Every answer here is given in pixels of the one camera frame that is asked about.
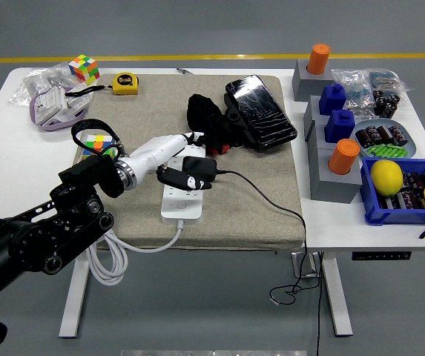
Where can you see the white table leg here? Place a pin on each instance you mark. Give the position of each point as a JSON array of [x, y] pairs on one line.
[[340, 304], [75, 296]]

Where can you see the black plug adapter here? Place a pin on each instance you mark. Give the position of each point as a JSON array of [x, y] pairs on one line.
[[199, 166]]

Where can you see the yellow lemon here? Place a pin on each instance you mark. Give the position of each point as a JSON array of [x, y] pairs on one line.
[[386, 178]]

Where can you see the clear bag of blue parts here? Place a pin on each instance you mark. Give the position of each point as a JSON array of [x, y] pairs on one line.
[[386, 78]]

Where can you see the purple oval basket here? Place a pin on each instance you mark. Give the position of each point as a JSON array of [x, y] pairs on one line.
[[54, 128]]

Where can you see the blue block with knob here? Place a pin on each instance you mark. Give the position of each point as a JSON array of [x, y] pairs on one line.
[[340, 128], [331, 100]]

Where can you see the pile of green pieces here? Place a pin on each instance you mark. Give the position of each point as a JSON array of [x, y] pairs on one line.
[[386, 151]]

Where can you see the small red object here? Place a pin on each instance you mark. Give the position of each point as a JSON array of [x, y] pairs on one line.
[[219, 149]]

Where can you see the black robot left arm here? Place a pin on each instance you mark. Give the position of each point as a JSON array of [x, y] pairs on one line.
[[67, 222]]

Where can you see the grey-brown fabric mat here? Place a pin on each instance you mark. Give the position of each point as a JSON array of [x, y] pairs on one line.
[[234, 207]]

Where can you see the dark capacitors heap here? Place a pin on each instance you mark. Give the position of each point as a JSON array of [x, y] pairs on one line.
[[412, 189]]

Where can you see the grey square block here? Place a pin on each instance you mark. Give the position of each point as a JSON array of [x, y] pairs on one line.
[[311, 115], [334, 189], [308, 87]]

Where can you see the white and black robot left hand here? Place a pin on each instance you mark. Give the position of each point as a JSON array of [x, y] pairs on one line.
[[153, 150]]

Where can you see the clear bag of small parts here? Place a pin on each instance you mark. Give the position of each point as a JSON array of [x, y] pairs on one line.
[[351, 87]]

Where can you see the silver metal bracket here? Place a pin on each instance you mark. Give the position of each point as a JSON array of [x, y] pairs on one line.
[[296, 265]]

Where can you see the crumpled black cloth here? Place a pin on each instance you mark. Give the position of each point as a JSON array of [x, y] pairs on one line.
[[204, 111]]

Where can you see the cluster of dark capacitors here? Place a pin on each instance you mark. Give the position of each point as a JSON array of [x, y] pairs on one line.
[[386, 103]]

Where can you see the blue plastic bin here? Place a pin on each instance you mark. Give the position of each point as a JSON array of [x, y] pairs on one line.
[[401, 217]]

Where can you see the black table control panel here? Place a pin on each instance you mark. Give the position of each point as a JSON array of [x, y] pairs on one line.
[[381, 256]]

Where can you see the clear bag of white parts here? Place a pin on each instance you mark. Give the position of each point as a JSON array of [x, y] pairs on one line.
[[34, 79]]

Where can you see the small metal pen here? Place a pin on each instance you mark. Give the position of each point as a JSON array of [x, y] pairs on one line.
[[183, 70]]

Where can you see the pale blue oval plate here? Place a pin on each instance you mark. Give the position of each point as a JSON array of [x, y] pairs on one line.
[[411, 146]]

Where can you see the dark cylindrical capacitor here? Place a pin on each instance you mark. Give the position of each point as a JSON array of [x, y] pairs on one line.
[[363, 136], [385, 134], [398, 135], [373, 134]]

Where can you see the colourful puzzle cube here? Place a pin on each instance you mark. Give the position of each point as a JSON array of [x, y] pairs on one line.
[[95, 144], [83, 68]]

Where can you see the orange cylinder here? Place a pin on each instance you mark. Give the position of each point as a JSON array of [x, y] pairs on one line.
[[317, 59], [342, 157]]

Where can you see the glossy black flat case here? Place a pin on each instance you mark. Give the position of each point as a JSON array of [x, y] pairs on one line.
[[260, 107]]

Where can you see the white plastic terminal block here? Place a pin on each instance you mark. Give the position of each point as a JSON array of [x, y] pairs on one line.
[[49, 104]]

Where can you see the white power strip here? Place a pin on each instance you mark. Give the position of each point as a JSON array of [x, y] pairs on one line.
[[182, 205]]

